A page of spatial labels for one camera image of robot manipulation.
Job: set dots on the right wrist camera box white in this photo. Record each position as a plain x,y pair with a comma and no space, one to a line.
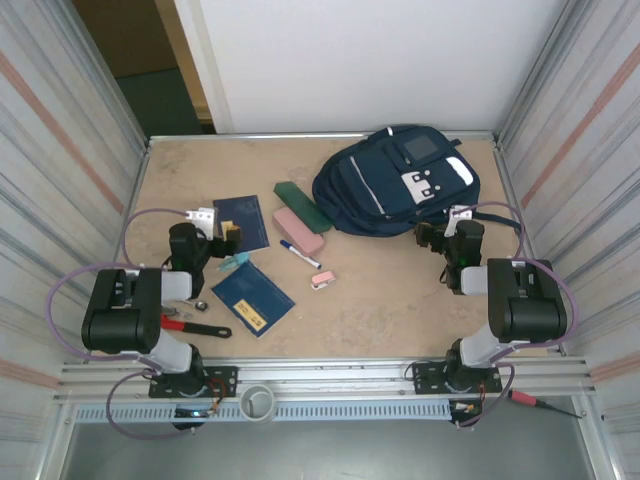
457,215

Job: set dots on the blue book with yellow label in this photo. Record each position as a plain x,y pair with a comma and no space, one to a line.
250,295

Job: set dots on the teal correction tape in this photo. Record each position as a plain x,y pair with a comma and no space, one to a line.
235,261

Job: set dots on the navy blue backpack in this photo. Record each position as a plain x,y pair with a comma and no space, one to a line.
380,185

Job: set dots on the brown wooden door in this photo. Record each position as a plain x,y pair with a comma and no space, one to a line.
130,35

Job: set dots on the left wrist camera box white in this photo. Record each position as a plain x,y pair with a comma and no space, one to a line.
202,217

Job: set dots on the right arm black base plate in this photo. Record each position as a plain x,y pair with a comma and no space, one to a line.
425,377

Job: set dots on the pink pencil case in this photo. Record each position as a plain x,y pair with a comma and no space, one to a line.
297,230

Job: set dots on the white marker with blue cap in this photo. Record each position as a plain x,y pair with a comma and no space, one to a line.
300,254

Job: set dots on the green pencil case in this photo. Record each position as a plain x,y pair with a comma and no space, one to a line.
300,205

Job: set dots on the small pink white stapler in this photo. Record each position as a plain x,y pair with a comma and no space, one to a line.
322,280

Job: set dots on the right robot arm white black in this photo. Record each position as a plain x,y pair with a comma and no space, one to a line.
530,310

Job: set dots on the silver ratchet wrench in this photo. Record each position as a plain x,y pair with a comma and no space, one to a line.
200,305

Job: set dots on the thin aluminium table edge bar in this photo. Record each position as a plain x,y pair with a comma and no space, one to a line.
250,136

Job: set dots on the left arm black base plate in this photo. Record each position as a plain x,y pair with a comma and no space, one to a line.
225,380

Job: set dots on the wide aluminium frame rail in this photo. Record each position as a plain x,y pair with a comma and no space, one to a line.
325,370

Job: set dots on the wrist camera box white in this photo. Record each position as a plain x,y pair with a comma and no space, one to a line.
202,217
457,215

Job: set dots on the plain blue book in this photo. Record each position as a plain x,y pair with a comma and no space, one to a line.
247,215

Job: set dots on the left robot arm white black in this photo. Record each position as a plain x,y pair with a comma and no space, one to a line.
115,320

